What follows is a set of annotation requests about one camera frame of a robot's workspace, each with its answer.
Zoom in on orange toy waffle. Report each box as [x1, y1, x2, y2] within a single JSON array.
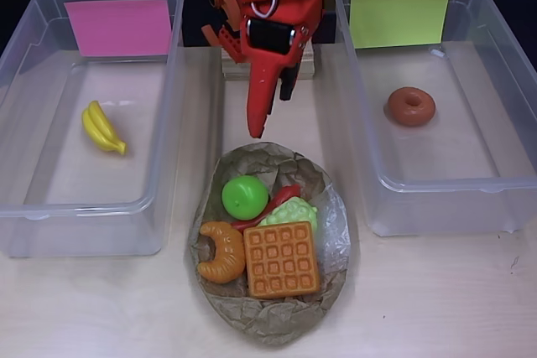
[[242, 220, 322, 300]]

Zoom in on red toy chili pepper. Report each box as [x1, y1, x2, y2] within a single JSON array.
[[230, 184, 303, 232]]

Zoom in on pink paper label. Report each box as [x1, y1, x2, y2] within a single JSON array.
[[63, 0, 173, 58]]

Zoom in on yellow toy banana bunch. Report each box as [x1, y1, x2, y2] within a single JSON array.
[[81, 100, 128, 157]]

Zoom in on crumpled brown paper bag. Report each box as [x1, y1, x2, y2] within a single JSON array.
[[187, 143, 361, 349]]

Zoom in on brown toy doughnut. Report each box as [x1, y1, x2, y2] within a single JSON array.
[[386, 86, 437, 128]]

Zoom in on plywood base block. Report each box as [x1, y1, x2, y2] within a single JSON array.
[[221, 41, 315, 81]]

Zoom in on yellow-green paper label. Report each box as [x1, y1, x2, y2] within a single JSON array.
[[350, 0, 454, 49]]

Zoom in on light green toy grapes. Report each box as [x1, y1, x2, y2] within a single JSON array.
[[258, 194, 319, 233]]

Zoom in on orange toy croissant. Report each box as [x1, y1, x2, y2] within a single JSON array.
[[197, 220, 245, 284]]

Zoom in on green toy apple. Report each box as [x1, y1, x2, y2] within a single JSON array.
[[221, 174, 270, 221]]

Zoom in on clear plastic bin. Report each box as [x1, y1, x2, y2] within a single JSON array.
[[333, 0, 537, 237], [0, 0, 185, 259]]

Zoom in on orange printed clamp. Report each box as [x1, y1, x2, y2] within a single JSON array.
[[201, 0, 249, 64]]

